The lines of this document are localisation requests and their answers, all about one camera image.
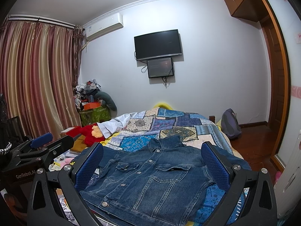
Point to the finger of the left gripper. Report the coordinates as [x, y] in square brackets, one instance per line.
[61, 145]
[41, 140]

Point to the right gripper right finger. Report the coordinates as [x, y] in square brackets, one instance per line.
[228, 179]

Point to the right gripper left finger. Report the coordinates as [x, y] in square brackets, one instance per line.
[74, 178]

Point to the blue denim jacket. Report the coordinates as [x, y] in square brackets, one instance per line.
[164, 183]

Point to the red box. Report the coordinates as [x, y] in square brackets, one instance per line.
[72, 131]

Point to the red plush toy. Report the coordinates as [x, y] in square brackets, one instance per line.
[92, 134]

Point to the yellow fleece blanket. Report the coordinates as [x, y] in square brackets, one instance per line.
[107, 140]

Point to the orange box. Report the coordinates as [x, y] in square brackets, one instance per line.
[92, 105]

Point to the white shirt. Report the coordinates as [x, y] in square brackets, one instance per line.
[110, 127]

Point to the green storage box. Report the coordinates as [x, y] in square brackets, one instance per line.
[99, 114]

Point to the grey purple backpack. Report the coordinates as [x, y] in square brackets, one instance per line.
[229, 124]

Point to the striped red gold curtain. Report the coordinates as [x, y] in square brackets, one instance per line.
[40, 66]

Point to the patchwork blue bedspread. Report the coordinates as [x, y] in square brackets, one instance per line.
[158, 123]

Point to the yellow headboard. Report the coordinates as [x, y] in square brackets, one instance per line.
[163, 105]

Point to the white air conditioner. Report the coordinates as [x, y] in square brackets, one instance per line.
[104, 26]

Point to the wooden door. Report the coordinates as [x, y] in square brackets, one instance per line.
[274, 45]

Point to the wooden wardrobe cabinet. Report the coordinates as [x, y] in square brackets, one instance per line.
[251, 10]

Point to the small black wall monitor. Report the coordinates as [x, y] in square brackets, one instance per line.
[160, 68]

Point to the black wall television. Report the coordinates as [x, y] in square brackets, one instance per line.
[157, 45]

